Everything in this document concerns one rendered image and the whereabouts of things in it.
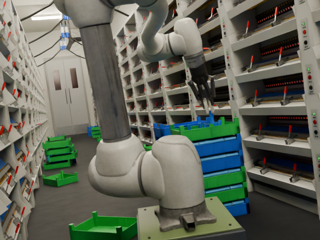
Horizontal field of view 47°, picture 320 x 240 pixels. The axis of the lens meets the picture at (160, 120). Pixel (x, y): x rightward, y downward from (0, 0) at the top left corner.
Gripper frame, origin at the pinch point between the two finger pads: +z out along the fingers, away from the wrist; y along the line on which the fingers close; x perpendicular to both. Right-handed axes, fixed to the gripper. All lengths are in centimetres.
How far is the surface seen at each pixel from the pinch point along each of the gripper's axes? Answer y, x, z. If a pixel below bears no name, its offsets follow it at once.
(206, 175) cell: -7.1, -10.5, 31.0
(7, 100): -90, -28, -30
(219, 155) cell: -0.9, -3.1, 25.4
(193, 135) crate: -9.2, -6.9, 11.2
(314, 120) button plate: 44.0, -2.0, 13.0
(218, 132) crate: 0.8, 0.8, 14.5
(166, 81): -95, 152, 29
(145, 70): -143, 206, 27
